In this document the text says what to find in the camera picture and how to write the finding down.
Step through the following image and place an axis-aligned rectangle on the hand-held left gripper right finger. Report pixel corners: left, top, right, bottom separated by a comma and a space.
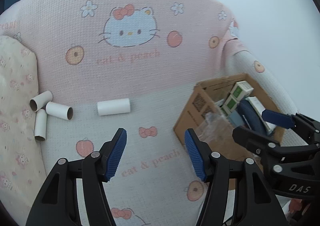
184, 128, 287, 226

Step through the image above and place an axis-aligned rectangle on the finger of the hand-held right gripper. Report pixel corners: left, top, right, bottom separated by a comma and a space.
232, 126, 320, 164
262, 109, 320, 145

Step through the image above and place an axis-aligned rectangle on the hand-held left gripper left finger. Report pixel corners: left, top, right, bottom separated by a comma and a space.
25, 128, 127, 226

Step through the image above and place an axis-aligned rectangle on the white paper tube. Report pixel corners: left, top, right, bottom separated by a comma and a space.
97, 98, 131, 116
29, 91, 53, 112
45, 101, 73, 120
34, 109, 48, 141

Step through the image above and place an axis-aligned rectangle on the cardboard box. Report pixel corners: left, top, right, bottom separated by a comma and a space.
173, 73, 288, 190

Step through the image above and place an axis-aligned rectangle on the white flat carton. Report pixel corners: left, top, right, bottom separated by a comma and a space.
246, 97, 278, 133

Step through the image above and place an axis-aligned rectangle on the dark blue curved object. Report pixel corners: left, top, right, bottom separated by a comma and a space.
236, 100, 267, 136

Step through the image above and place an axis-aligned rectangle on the small grey-blue carton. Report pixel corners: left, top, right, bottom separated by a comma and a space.
229, 111, 244, 126

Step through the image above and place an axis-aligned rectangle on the clear plastic wrap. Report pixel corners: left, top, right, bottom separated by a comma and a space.
197, 112, 234, 141

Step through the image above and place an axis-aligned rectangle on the green and white carton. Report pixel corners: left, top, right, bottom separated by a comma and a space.
230, 81, 253, 100
221, 95, 244, 116

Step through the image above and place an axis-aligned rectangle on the pink cat printed blanket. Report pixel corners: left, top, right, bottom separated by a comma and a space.
0, 0, 313, 226

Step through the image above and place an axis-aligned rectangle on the cream printed pillow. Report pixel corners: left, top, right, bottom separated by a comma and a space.
0, 35, 48, 216

